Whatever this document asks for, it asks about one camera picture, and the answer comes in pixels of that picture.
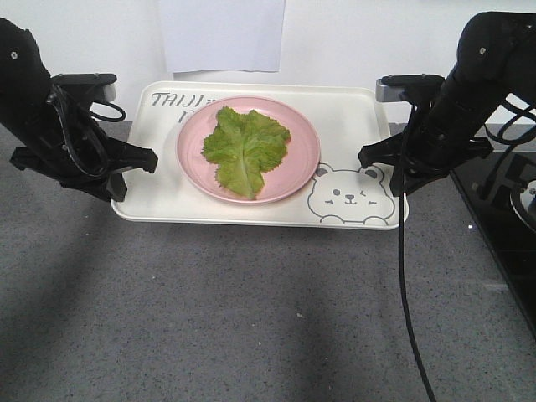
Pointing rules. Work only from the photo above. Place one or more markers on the silver stove burner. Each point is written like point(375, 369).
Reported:
point(522, 198)

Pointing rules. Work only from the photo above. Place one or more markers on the pink round plate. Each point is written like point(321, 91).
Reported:
point(295, 171)

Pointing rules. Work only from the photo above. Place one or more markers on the cream bear serving tray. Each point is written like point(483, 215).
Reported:
point(340, 193)

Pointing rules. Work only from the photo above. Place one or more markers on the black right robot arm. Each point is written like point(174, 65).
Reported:
point(495, 58)

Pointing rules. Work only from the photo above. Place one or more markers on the green lettuce leaf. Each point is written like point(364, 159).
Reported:
point(244, 147)

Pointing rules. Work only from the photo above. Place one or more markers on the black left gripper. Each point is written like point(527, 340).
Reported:
point(92, 167)

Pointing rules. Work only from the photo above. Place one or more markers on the black glass gas stove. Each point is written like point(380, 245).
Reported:
point(485, 185)

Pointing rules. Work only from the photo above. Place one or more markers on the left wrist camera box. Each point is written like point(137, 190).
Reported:
point(88, 87)

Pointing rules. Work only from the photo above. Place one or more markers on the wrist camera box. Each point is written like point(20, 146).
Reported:
point(414, 89)
point(88, 87)

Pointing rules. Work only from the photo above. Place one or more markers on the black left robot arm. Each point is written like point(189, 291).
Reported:
point(52, 117)

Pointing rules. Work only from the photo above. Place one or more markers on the white paper sheet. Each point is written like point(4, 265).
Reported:
point(222, 35)

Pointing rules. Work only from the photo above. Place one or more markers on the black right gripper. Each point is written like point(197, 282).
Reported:
point(424, 158)

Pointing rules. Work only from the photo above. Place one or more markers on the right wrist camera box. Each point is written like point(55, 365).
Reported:
point(414, 89)

